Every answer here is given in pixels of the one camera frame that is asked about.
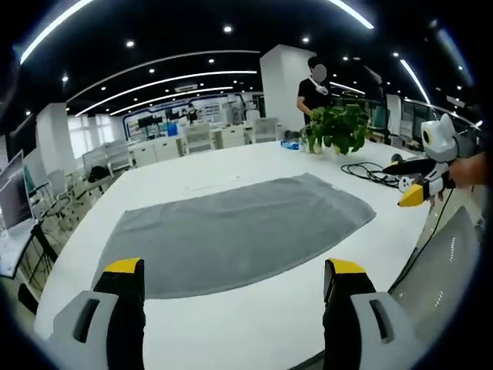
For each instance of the computer monitor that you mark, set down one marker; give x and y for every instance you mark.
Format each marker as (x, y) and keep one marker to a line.
(13, 192)

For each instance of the green potted plant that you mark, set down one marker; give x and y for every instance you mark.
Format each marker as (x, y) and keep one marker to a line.
(341, 127)

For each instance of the small black round object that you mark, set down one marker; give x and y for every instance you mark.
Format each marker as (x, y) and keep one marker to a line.
(396, 157)

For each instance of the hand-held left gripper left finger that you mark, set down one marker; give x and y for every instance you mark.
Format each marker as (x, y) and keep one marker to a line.
(96, 331)

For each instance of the white table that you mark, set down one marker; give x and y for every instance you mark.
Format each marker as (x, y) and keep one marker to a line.
(239, 331)

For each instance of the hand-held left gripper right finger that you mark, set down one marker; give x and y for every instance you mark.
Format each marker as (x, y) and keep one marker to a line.
(358, 331)

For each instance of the blue tissue packet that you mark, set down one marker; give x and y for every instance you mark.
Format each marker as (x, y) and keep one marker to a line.
(290, 145)

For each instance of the grey perforated chair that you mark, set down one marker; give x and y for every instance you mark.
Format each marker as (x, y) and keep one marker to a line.
(443, 266)

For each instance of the grey towel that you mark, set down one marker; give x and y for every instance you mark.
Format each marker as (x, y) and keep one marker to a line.
(231, 231)

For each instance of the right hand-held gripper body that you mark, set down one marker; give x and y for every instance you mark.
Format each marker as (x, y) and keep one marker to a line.
(439, 142)

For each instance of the white mesh office chair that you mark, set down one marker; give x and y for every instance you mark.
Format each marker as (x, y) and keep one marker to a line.
(58, 189)
(198, 138)
(115, 154)
(265, 129)

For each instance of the person's right hand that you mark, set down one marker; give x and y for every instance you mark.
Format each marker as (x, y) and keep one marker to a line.
(468, 169)

